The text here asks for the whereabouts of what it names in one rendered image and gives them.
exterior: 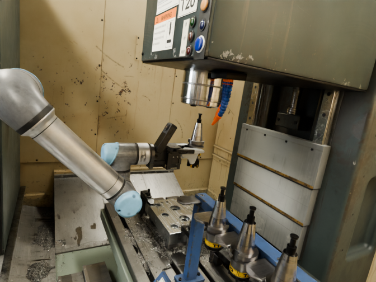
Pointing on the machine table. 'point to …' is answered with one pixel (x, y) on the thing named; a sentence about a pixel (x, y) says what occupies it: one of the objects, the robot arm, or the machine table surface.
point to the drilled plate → (164, 228)
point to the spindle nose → (201, 88)
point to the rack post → (193, 251)
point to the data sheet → (162, 5)
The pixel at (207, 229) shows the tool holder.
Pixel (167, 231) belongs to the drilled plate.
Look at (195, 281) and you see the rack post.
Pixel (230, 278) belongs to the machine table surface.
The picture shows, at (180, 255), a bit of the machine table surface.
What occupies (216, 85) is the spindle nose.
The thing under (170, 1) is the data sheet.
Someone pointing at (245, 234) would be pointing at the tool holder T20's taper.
